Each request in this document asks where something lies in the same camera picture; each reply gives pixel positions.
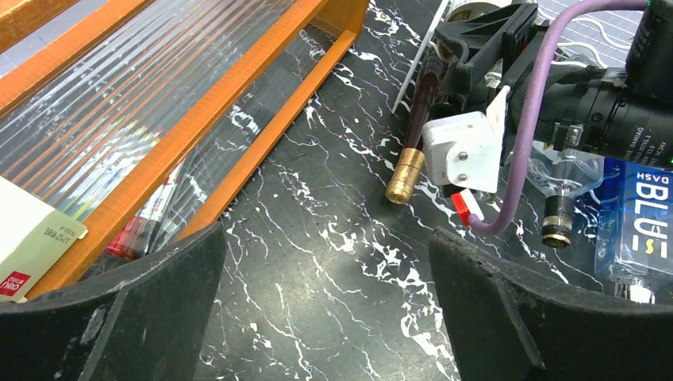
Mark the dark bottle black cap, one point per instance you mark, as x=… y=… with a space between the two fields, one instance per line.
x=562 y=176

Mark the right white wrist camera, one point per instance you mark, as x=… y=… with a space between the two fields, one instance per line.
x=465 y=150

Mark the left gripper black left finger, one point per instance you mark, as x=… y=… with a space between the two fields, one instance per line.
x=144 y=320

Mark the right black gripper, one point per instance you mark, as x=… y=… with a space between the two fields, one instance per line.
x=477 y=36

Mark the white red small box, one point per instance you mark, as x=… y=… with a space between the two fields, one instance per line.
x=34 y=235

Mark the blue square glass bottle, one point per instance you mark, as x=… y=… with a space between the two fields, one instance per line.
x=634 y=241

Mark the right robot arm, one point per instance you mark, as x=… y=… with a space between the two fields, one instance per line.
x=622 y=113

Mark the marker pen pack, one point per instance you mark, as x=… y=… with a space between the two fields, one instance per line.
x=134 y=240

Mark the orange wooden shelf rack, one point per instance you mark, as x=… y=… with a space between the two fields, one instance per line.
x=94 y=122

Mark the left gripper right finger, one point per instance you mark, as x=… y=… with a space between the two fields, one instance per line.
x=508 y=322

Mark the gold capped dark bottle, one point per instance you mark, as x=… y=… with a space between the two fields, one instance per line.
x=410 y=163

